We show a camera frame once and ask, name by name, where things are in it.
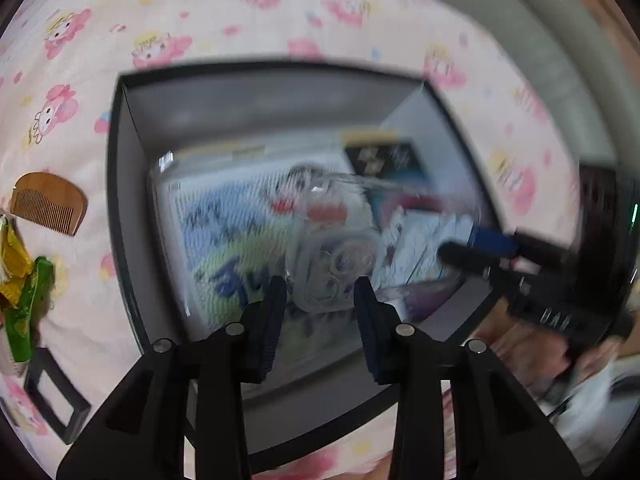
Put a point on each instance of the small black box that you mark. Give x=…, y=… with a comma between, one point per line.
x=37, y=385

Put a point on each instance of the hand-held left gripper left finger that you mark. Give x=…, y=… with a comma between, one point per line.
x=272, y=320

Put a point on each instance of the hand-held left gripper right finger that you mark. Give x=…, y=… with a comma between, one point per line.
x=367, y=330

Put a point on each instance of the clear pack with blue drawing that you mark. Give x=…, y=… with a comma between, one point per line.
x=425, y=240

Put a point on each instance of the person's right hand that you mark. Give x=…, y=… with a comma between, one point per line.
x=530, y=355

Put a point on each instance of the cartoon print craft pack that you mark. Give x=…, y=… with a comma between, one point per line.
x=210, y=230

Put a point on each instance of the yellow packet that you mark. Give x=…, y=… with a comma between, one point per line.
x=12, y=260

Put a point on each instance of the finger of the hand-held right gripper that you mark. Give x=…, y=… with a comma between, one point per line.
x=470, y=257
x=495, y=241

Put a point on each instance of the wooden comb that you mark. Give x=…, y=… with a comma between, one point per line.
x=50, y=200

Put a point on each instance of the large black container box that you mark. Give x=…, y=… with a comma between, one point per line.
x=130, y=210

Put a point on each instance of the clear plastic bag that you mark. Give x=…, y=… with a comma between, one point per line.
x=325, y=260

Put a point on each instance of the person's right forearm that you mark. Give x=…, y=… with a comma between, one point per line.
x=595, y=410

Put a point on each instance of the green packet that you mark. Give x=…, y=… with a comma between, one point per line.
x=30, y=305

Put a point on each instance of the pink printed blanket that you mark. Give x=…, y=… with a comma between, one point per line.
x=250, y=20

